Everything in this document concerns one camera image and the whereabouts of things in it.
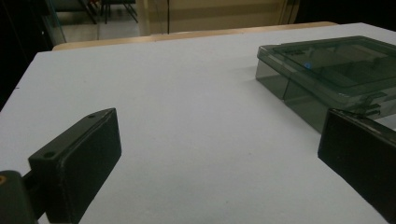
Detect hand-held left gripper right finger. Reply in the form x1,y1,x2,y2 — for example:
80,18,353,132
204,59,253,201
317,107,396,224

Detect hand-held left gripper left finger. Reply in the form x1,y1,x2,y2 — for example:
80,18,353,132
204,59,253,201
27,107,122,224

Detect grey transparent compartment box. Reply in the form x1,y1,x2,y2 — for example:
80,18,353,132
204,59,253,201
255,35,396,134

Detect white table sheet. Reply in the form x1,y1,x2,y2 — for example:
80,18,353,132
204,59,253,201
0,21,396,224

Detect wooden table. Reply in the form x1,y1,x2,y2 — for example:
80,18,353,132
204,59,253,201
51,21,339,51

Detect grey metal cabinet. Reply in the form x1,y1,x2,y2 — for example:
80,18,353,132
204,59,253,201
42,0,67,47

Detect black metal stand legs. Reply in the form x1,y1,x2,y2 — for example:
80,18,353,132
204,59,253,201
78,0,139,25

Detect beige wooden furniture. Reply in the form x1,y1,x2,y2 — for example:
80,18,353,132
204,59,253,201
136,0,300,35

